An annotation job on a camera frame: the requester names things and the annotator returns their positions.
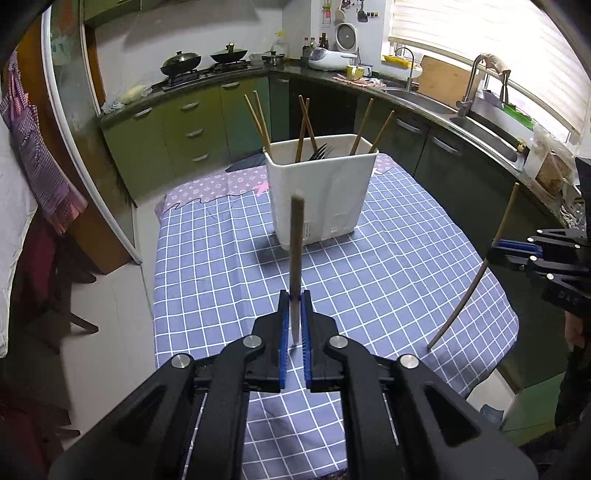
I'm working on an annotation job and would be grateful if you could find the curved steel faucet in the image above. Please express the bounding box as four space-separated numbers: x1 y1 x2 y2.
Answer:
394 46 417 93

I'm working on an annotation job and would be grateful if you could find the purple plaid apron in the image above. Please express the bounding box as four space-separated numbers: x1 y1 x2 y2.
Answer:
0 51 88 236

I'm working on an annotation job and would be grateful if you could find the clear plastic bag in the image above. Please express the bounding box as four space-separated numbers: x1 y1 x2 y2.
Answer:
525 124 574 195

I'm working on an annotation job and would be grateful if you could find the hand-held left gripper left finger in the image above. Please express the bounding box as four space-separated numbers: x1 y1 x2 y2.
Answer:
48 290 291 480

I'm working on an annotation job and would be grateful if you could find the green drain tray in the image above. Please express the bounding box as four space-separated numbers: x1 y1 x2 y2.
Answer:
502 103 537 128

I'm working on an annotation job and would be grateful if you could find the black wok with lid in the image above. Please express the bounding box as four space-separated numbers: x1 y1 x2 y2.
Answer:
160 51 203 77
210 42 250 66

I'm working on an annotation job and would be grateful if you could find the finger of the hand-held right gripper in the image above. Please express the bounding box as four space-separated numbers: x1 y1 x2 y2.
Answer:
499 227 591 257
488 249 591 280

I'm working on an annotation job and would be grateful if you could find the white rice cooker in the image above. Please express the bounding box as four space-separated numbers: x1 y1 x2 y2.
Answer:
308 47 358 71

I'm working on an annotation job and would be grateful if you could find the dark green kitchen cabinet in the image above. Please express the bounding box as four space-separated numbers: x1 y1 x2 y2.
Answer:
268 76 578 393

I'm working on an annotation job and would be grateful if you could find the purple patterned cloth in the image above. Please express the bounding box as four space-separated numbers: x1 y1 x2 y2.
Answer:
154 154 408 217

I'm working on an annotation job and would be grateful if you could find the dark brown chopstick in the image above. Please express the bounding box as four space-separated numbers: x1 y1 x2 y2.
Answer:
298 95 319 152

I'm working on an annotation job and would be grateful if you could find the dark wooden chair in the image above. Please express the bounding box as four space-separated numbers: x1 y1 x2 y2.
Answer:
28 240 100 356

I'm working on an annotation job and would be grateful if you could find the white window blind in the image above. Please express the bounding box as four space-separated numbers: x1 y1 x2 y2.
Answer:
388 0 591 145

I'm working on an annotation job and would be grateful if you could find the light green kitchen cabinet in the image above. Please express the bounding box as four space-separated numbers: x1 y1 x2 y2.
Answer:
99 76 273 200

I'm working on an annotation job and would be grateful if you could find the long light bamboo chopstick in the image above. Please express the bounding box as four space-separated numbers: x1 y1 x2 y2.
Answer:
243 93 273 155
253 90 273 151
427 183 520 350
289 191 306 346

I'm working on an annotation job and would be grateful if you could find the pink dish cloth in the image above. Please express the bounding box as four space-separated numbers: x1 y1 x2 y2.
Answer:
334 74 387 89

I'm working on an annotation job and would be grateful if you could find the dark red cloth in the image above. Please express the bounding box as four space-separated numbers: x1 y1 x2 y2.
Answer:
18 217 70 315

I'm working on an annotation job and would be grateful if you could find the dark kitchen countertop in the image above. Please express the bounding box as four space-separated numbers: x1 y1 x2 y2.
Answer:
99 58 591 217

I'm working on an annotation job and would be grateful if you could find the black gas stove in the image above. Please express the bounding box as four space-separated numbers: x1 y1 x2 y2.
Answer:
151 62 253 89

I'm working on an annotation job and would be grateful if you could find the white plastic utensil holder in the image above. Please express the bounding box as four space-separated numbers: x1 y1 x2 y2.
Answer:
263 134 379 250

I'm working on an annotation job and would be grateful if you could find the blue checked tablecloth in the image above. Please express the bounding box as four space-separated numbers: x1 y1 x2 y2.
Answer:
154 157 520 480

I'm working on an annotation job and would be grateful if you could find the short brown chopstick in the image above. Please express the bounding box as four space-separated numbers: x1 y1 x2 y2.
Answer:
369 110 396 154
295 97 311 164
349 98 375 156

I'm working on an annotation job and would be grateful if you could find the white quilted blanket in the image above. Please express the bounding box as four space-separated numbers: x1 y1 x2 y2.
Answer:
0 124 40 358

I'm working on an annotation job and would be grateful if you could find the tall steel faucet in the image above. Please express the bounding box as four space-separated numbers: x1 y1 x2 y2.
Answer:
456 53 512 119

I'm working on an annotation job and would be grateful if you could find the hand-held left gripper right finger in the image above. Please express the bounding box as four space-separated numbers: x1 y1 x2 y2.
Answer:
301 290 539 480

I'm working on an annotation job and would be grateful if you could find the person's right hand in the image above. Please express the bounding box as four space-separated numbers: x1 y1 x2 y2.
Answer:
564 313 588 350

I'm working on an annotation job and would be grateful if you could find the stainless steel sink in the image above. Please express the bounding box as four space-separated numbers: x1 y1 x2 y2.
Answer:
383 88 520 163

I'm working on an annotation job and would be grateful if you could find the wooden cutting board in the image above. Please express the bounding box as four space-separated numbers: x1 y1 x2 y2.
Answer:
417 55 485 110

